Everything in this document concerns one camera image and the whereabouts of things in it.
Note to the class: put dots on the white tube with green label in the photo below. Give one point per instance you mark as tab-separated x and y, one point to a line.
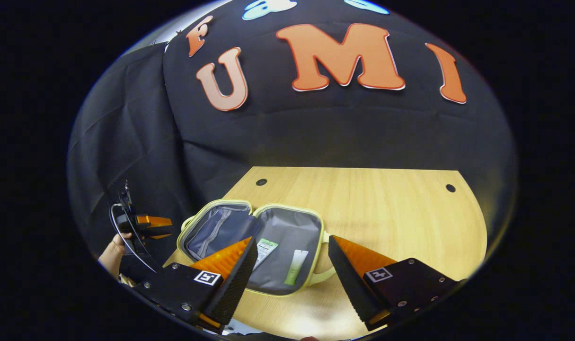
266	248

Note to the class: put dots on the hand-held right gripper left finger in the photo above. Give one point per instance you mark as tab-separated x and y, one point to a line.
235	284

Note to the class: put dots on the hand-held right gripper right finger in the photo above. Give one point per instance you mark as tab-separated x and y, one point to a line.
353	284

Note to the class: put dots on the white and green tube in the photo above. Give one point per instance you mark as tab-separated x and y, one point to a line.
296	267

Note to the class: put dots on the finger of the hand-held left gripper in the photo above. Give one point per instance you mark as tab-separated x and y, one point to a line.
154	220
160	235

